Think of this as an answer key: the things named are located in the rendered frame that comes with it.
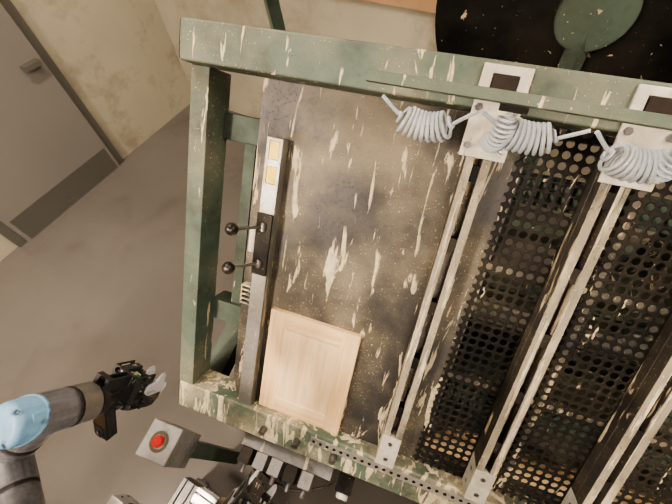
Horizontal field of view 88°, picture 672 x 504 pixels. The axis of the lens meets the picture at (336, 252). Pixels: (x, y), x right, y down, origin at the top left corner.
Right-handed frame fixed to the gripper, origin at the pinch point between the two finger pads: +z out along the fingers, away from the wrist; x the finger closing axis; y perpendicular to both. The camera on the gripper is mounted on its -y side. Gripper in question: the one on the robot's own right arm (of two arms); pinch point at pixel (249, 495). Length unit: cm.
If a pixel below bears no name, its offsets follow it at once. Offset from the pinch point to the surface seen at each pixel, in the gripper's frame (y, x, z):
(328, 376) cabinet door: 13, -7, 59
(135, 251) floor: -34, 151, 221
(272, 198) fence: 46, 41, 38
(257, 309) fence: 16, 25, 55
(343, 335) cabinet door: 27, -2, 51
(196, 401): -29, 24, 80
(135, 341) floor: -71, 92, 186
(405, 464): 7, -46, 61
